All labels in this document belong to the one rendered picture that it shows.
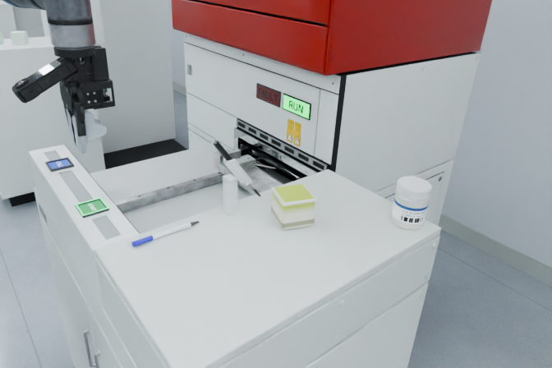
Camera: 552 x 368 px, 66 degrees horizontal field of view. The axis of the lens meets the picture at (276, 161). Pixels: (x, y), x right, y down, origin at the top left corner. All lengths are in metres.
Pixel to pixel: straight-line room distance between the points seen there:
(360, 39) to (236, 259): 0.62
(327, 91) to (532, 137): 1.55
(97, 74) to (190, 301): 0.46
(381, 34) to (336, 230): 0.53
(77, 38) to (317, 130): 0.63
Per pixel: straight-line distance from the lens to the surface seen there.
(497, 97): 2.52
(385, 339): 1.05
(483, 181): 2.66
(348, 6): 1.07
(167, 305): 0.74
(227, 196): 0.92
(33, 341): 2.16
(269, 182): 1.25
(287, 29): 1.14
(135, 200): 1.26
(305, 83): 1.18
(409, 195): 0.92
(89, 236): 0.93
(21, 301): 2.38
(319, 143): 1.18
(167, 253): 0.84
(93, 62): 0.90
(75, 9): 0.86
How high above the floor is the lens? 1.47
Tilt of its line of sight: 25 degrees down
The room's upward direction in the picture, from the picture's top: 3 degrees clockwise
